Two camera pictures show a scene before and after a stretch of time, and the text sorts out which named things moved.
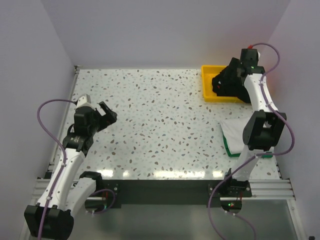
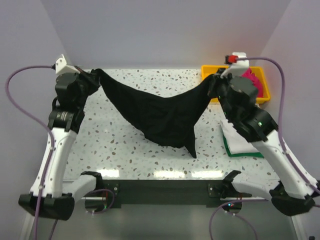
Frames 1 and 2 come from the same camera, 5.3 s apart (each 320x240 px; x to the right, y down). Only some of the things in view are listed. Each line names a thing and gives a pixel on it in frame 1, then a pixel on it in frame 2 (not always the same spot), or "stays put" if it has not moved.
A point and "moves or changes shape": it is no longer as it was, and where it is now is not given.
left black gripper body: [98, 122] -> [85, 90]
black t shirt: [225, 83] moves or changes shape
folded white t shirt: [232, 130] stays put
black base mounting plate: [173, 192] stays put
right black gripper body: [235, 61] -> [218, 87]
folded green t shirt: [236, 155] stays put
